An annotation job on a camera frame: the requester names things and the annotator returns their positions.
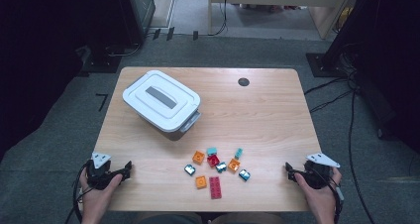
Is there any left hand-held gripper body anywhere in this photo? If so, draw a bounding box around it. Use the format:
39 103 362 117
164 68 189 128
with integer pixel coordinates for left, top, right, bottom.
85 152 126 190

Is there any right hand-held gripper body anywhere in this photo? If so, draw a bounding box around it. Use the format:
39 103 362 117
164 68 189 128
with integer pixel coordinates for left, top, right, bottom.
293 153 341 190

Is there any orange square toy brick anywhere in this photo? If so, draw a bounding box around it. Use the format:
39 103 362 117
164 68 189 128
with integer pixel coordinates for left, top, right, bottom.
191 150 206 166
227 158 242 173

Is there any red square toy brick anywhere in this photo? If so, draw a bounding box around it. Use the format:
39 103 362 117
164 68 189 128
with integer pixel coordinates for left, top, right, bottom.
206 154 221 168

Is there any long red toy brick plate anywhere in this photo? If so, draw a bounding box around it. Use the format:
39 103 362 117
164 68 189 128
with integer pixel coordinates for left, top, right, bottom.
208 175 223 200

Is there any clear brown storage box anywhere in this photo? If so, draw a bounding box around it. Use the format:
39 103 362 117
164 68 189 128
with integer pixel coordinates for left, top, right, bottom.
127 103 202 142

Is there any white box lid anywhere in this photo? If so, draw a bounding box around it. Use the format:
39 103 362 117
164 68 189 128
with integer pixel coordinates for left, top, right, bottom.
122 69 202 134

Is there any person's right hand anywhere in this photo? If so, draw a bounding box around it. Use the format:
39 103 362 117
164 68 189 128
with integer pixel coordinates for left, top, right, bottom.
293 167 343 220

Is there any person's left hand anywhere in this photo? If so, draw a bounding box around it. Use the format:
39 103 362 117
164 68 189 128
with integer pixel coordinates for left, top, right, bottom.
78 172 124 220

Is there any person's right leg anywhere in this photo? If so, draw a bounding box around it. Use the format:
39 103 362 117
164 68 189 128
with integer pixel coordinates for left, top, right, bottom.
211 211 286 224

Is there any black stand base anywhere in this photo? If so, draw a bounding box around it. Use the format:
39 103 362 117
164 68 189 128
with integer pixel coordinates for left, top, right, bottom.
305 52 351 78
80 45 124 75

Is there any dark curtain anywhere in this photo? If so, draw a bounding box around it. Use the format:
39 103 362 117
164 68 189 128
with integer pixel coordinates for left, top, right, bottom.
325 0 420 154
0 0 90 163

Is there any black cabinet with glass door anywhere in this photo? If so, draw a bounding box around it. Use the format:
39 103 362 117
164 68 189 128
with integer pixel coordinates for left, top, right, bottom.
115 0 157 47

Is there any yellow object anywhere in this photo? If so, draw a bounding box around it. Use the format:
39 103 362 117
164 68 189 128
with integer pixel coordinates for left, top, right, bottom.
340 6 354 27

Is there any right hand-held gripper cable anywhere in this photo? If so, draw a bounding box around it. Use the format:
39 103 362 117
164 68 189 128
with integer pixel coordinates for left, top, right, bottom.
325 175 345 224

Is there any hand-held gripper cable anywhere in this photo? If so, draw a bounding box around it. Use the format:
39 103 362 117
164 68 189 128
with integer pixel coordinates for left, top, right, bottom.
63 161 92 224
325 175 345 224

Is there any left hand-held gripper cable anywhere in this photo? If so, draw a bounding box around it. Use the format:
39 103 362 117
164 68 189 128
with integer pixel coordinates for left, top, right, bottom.
63 161 92 224

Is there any long black floor cable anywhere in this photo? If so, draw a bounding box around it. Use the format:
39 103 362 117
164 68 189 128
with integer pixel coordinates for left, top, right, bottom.
348 84 377 224

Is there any light floor cable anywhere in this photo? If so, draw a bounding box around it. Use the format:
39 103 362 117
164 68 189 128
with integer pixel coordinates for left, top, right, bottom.
105 42 143 58

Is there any black cable at desk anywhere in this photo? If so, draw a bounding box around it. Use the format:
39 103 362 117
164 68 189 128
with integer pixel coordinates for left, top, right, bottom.
197 0 230 38

